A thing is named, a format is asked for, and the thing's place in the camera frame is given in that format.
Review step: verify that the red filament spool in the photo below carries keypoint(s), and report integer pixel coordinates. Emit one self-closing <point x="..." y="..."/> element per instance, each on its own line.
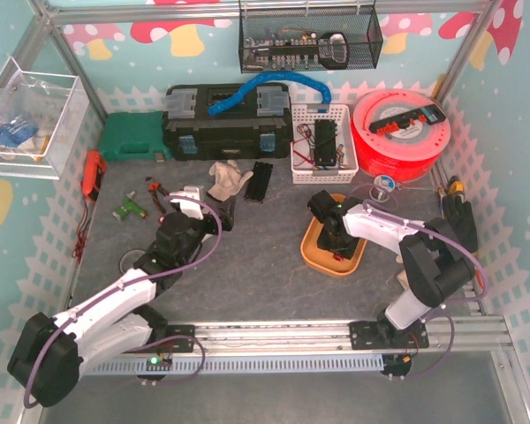
<point x="405" y="155"/>

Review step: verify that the aluminium linear rail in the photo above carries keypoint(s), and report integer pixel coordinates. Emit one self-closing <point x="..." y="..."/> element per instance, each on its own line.
<point x="314" y="337"/>

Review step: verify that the black terminal strip orange levers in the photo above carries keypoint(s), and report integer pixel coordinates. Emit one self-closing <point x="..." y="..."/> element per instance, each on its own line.
<point x="429" y="114"/>

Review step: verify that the beige cloth glove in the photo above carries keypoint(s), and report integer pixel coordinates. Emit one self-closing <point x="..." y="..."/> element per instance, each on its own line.
<point x="401" y="276"/>

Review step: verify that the green plastic tool case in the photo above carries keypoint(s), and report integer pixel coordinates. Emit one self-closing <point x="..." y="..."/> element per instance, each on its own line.
<point x="133" y="136"/>

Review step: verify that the black wire mesh basket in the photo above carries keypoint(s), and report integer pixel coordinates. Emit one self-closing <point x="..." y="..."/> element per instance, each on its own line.
<point x="308" y="39"/>

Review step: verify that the orange handled pliers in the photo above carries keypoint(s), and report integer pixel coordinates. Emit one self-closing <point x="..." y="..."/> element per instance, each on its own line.
<point x="157" y="191"/>

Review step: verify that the black plastic toolbox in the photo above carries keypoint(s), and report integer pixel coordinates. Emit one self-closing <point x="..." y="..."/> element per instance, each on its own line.
<point x="258" y="127"/>

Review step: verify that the blue white knit glove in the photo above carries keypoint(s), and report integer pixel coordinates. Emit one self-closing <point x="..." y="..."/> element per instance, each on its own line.
<point x="17" y="132"/>

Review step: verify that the white leather work glove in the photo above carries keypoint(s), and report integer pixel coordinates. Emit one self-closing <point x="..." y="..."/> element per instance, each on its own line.
<point x="228" y="180"/>

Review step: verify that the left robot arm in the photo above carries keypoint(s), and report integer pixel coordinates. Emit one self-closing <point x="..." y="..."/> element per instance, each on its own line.
<point x="54" y="352"/>

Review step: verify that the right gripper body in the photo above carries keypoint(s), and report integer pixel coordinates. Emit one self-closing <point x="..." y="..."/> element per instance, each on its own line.
<point x="336" y="241"/>

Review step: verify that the clear acrylic wall box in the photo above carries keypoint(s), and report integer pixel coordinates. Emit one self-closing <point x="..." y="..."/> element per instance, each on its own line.
<point x="40" y="116"/>

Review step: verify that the solder wire spool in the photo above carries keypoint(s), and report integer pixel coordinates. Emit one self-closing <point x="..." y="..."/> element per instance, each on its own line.
<point x="382" y="188"/>

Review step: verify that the green circuit board part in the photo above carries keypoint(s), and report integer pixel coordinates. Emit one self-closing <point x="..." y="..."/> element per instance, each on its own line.
<point x="129" y="206"/>

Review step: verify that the grey slotted cable duct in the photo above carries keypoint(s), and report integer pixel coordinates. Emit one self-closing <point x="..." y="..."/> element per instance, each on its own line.
<point x="184" y="366"/>

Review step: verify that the orange plastic tray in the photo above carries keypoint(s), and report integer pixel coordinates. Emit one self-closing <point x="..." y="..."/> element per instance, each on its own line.
<point x="322" y="260"/>

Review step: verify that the black aluminium extrusion bar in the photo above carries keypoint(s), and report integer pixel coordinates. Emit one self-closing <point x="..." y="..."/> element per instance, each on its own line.
<point x="258" y="183"/>

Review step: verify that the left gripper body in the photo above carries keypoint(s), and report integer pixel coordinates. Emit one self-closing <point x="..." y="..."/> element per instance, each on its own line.
<point x="223" y="214"/>

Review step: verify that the orange multimeter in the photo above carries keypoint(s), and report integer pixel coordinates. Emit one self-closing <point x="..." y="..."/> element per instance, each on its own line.
<point x="94" y="171"/>

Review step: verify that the yellow handled screwdriver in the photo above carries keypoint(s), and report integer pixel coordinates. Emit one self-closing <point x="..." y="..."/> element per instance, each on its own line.
<point x="454" y="187"/>

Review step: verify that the black power module in basket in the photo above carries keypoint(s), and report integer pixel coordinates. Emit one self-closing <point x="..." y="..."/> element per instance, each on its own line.
<point x="325" y="148"/>

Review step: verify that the white slotted plastic basket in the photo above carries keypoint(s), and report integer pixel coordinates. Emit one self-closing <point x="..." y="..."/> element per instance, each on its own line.
<point x="303" y="170"/>

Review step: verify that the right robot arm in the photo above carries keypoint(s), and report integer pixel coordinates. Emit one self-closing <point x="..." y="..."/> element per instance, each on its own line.
<point x="438" y="256"/>

